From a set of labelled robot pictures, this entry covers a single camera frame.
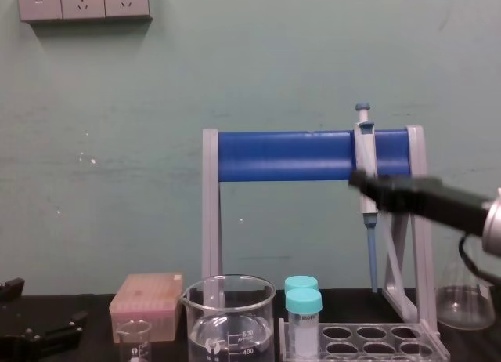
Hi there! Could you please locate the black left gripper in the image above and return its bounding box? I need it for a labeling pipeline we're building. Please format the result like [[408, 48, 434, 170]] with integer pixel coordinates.
[[0, 277, 89, 362]]

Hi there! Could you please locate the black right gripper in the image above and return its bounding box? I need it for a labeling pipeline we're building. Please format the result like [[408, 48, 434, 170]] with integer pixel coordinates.
[[348, 168, 492, 237]]

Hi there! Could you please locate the white and blue pipette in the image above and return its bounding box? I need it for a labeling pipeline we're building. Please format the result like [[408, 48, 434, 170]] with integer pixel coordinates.
[[353, 102, 379, 295]]

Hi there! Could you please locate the small glass beaker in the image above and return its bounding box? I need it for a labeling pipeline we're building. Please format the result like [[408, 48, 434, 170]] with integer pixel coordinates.
[[114, 319, 153, 362]]

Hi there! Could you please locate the pink pipette tip box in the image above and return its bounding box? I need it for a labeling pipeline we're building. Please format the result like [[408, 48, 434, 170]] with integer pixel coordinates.
[[109, 272, 186, 344]]

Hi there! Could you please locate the grey pipette stand, blue bar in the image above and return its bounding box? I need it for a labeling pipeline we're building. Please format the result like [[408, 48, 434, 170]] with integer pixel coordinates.
[[201, 125, 438, 332]]

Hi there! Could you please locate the teal capped plastic tube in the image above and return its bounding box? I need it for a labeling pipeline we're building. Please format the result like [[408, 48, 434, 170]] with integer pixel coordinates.
[[283, 275, 319, 296], [284, 288, 323, 360]]

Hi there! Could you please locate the clear glass conical flask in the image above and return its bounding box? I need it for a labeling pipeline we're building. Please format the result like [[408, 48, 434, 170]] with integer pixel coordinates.
[[435, 259, 496, 331]]

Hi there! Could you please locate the clear acrylic tube rack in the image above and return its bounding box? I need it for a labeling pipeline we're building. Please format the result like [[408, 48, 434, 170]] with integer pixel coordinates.
[[278, 317, 452, 362]]

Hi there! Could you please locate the large glass beaker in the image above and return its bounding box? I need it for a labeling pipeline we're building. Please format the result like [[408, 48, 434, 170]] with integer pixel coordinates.
[[178, 273, 277, 362]]

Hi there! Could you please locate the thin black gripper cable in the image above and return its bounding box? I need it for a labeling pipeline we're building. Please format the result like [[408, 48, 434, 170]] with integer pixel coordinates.
[[456, 231, 501, 287]]

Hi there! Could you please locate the grey wall socket plate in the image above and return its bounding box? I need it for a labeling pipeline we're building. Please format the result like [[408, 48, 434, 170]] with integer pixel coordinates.
[[60, 0, 106, 20], [103, 0, 152, 19], [16, 0, 63, 22]]

